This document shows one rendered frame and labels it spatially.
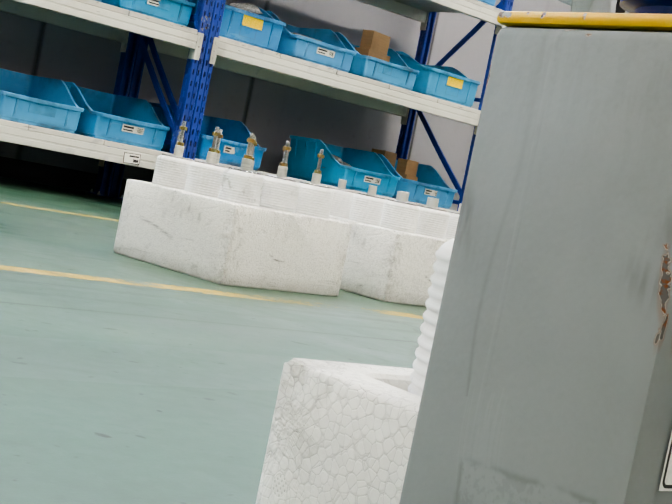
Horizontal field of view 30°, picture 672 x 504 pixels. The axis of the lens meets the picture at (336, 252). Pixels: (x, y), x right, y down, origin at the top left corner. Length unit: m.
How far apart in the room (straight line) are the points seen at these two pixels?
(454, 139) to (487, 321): 7.24
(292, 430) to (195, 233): 2.25
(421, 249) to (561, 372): 2.93
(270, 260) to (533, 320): 2.54
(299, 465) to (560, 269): 0.30
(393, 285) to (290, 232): 0.41
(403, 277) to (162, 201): 0.67
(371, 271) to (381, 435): 2.66
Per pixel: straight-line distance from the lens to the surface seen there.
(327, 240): 2.96
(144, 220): 2.96
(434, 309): 0.56
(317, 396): 0.57
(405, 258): 3.18
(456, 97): 6.49
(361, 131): 7.03
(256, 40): 5.67
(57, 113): 5.15
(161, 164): 2.98
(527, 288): 0.30
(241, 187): 2.79
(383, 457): 0.53
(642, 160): 0.28
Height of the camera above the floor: 0.26
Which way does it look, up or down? 3 degrees down
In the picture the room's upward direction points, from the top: 11 degrees clockwise
